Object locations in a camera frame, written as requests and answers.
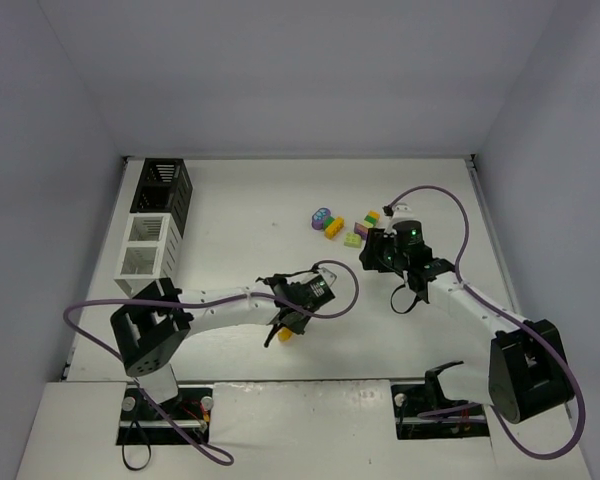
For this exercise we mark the orange lime lego brick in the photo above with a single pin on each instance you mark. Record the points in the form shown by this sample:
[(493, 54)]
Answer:
[(284, 334)]

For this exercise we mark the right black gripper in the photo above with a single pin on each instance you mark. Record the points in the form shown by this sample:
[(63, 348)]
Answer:
[(373, 250)]

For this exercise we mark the black slotted container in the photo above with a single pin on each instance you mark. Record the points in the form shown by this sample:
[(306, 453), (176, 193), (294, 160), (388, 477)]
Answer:
[(164, 186)]

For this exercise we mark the purple and lime lego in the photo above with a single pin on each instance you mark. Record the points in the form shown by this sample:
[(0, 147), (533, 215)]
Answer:
[(362, 229)]

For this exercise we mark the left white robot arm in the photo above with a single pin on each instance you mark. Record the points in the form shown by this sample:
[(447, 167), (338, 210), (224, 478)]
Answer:
[(148, 336)]

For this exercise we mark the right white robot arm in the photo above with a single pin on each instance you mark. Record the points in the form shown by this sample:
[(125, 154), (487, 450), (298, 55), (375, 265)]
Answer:
[(520, 374)]

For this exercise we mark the purple round paw lego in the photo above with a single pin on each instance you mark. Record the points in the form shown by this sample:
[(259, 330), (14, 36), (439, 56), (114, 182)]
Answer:
[(319, 217)]

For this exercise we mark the white slotted container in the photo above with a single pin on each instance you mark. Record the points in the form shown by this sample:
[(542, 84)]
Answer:
[(150, 251)]

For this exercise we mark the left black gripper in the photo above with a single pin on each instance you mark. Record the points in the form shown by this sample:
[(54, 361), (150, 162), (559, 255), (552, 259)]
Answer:
[(290, 317)]

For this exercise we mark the orange and green lego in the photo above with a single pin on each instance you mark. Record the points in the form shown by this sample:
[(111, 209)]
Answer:
[(332, 226)]

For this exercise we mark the orange green stacked lego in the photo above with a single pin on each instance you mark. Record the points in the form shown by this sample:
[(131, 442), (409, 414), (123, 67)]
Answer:
[(372, 219)]

